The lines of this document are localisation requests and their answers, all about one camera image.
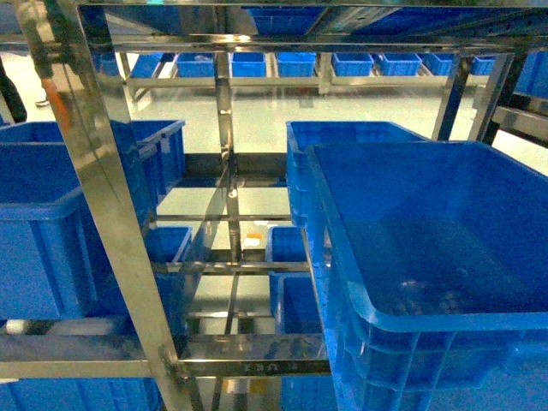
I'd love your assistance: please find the blue bin left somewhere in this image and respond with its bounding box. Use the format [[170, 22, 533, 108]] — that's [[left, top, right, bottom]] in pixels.
[[0, 121, 188, 322]]

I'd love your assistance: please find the steel rack frame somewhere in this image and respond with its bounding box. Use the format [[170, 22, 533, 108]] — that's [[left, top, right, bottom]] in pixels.
[[3, 1, 547, 410]]

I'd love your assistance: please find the blue bin behind front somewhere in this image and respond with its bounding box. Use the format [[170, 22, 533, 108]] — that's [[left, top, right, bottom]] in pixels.
[[286, 121, 426, 227]]

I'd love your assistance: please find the large blue bin front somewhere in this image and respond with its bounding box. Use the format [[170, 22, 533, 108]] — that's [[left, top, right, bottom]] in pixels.
[[307, 141, 547, 410]]

